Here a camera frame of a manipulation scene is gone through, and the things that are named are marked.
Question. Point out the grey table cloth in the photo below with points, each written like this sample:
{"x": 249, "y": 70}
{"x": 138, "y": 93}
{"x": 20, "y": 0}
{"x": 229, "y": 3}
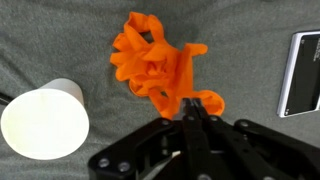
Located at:
{"x": 233, "y": 40}

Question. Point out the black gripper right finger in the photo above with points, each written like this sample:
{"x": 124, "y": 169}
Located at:
{"x": 266, "y": 145}

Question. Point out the white framed black tablet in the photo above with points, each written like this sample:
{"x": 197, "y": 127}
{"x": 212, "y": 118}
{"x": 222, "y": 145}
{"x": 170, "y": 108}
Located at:
{"x": 305, "y": 73}

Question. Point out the white paper cup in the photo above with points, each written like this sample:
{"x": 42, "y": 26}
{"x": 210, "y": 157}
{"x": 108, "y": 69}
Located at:
{"x": 43, "y": 123}

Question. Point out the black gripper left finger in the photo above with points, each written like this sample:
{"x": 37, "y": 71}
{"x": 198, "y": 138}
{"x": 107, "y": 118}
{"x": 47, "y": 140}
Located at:
{"x": 133, "y": 148}

